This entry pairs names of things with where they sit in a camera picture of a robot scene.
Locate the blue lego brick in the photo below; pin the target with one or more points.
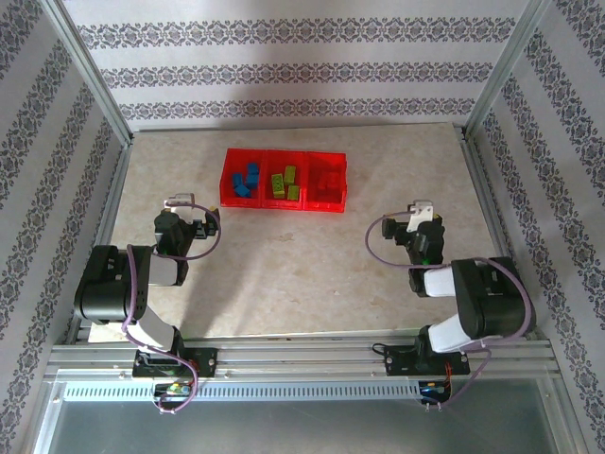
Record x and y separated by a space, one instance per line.
236 180
242 190
252 180
253 169

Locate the green lego brick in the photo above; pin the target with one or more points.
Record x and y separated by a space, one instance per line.
290 173
293 192
279 191
277 179

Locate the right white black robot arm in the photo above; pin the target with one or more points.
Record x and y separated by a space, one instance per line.
487 298

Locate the grey metal sheet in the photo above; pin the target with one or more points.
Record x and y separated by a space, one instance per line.
302 430

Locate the aluminium side rail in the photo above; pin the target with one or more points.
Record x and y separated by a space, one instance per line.
487 189
115 179

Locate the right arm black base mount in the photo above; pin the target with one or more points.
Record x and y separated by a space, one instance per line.
397 360

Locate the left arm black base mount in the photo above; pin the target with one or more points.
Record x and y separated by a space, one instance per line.
205 361

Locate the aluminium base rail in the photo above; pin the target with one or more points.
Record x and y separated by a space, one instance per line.
302 354

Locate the aluminium frame post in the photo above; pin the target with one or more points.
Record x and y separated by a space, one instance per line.
508 71
90 75

